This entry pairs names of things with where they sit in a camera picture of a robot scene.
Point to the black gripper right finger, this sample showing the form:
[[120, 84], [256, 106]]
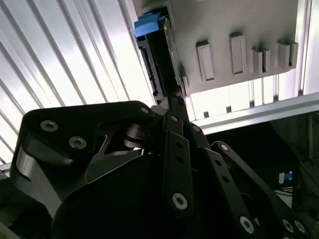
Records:
[[221, 171]]

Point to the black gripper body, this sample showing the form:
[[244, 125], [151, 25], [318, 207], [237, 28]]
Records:
[[119, 199]]

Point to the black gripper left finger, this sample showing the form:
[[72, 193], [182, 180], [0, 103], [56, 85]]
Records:
[[62, 124]]

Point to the hard disk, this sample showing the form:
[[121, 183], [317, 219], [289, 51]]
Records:
[[159, 62]]

